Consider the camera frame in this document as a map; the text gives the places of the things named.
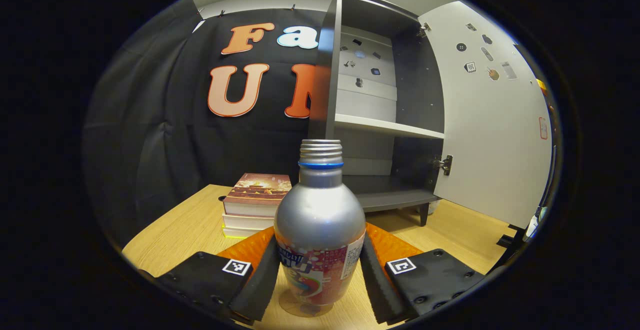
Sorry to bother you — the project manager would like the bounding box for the silver bottle with red label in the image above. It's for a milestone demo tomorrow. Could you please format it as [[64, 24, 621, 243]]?
[[274, 139, 367, 307]]

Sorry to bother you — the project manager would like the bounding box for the dark grey cabinet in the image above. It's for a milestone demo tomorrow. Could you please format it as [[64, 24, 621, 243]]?
[[309, 0, 446, 227]]

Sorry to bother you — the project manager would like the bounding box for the white cabinet shelf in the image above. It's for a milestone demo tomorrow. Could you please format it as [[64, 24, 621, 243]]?
[[334, 114, 446, 140]]

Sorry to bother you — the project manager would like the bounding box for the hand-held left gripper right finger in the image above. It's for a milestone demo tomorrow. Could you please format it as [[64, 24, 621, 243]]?
[[360, 223, 485, 326]]

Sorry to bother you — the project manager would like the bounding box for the beige cabinet door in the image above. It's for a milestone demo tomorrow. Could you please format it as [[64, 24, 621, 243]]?
[[417, 0, 554, 231]]

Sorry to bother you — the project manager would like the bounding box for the black backdrop cloth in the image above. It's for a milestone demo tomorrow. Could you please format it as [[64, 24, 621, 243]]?
[[82, 0, 331, 248]]

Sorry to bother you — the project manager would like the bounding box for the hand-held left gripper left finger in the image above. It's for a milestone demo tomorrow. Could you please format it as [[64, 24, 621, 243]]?
[[155, 226, 282, 324]]

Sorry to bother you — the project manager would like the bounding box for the yellow-edged book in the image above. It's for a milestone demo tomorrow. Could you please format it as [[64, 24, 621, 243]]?
[[221, 225, 275, 239]]

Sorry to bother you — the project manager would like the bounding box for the white-edged book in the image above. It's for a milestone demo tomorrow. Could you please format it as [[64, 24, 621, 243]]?
[[221, 213, 277, 231]]

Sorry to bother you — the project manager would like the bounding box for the book with orange cover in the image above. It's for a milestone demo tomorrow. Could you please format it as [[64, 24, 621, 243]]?
[[223, 173, 292, 217]]

